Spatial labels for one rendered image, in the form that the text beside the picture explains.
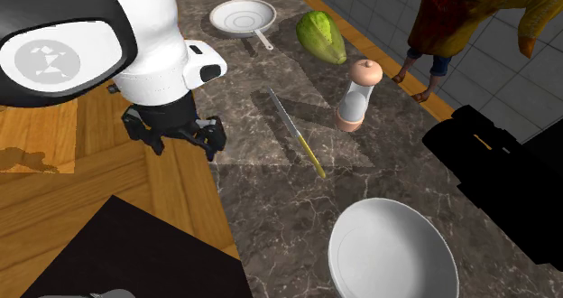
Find white frying pan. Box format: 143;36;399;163
208;0;278;51

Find green squash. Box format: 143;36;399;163
295;9;347;66

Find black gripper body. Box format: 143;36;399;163
130;90;200;139

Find large white bowl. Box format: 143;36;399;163
327;197;460;298

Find yellow handled knife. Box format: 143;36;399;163
266;87;328;180

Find black robot stand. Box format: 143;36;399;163
19;194;254;298

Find pink and white pepper mill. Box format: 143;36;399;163
336;59;383;134

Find figure in yellow red garment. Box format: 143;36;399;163
391;0;563;104

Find black blocky object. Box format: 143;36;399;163
421;105;563;273

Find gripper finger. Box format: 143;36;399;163
190;116;228;163
121;107;166;156

